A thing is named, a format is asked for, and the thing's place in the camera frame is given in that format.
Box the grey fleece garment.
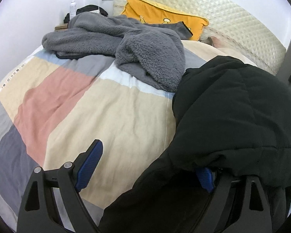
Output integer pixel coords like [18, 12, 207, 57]
[42, 12, 193, 93]

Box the pink pillow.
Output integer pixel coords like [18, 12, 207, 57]
[210, 36, 227, 49]

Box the patchwork duvet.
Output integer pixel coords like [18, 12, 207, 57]
[0, 40, 257, 231]

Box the grey and white wardrobe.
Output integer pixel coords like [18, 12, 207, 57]
[276, 35, 291, 107]

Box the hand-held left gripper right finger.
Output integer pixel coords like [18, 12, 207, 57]
[196, 166, 273, 233]

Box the black bag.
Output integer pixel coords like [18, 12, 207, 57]
[64, 5, 109, 23]

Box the yellow pillow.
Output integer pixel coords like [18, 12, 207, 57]
[120, 0, 209, 41]

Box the black puffer jacket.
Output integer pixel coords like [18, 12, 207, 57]
[98, 55, 291, 233]

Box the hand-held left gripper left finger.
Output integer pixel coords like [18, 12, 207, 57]
[17, 139, 104, 233]

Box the cream quilted headboard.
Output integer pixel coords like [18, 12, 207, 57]
[113, 0, 287, 76]

